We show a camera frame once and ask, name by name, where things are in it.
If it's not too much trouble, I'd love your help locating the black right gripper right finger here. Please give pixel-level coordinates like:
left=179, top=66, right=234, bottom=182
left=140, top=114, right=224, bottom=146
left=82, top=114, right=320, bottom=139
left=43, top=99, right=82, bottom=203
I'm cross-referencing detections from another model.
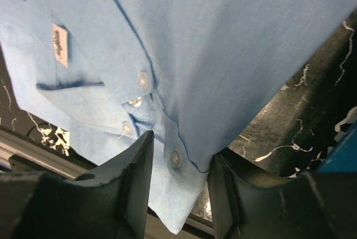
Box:
left=208, top=154, right=356, bottom=238

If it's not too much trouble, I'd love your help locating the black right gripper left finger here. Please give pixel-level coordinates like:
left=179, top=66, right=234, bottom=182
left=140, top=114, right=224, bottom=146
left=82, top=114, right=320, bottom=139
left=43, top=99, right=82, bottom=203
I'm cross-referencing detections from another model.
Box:
left=1, top=131, right=154, bottom=238

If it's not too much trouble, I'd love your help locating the blue suitcase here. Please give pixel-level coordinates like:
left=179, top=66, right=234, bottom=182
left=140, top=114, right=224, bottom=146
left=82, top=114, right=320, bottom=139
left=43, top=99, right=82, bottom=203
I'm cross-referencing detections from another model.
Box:
left=317, top=123, right=356, bottom=173

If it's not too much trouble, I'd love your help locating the light blue shirt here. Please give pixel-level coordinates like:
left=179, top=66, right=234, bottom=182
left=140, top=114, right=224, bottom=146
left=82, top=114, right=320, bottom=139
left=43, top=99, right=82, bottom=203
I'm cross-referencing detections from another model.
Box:
left=1, top=0, right=356, bottom=234

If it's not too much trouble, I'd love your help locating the aluminium frame rail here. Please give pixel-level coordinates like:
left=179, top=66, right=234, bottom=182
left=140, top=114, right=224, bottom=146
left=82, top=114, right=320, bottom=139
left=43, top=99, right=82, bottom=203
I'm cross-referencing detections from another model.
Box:
left=1, top=129, right=95, bottom=179

